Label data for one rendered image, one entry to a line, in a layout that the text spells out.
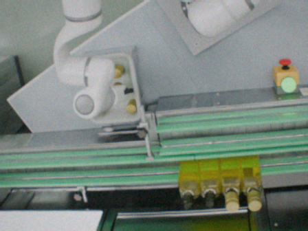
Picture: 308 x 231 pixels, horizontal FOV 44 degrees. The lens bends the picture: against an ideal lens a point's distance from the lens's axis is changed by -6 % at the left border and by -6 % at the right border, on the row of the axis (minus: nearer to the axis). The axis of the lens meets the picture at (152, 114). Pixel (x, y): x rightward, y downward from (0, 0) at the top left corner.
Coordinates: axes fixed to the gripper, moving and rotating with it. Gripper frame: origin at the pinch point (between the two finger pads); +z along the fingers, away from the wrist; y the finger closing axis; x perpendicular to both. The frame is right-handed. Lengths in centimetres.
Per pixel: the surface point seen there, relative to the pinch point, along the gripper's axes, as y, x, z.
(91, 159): -9.9, -19.5, -5.3
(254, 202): 37, -30, -25
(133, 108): 3.2, -6.7, 4.9
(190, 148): 21.1, -18.7, -6.3
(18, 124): -76, -15, 66
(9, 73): -75, 12, 64
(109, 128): -7.2, -13.2, 10.2
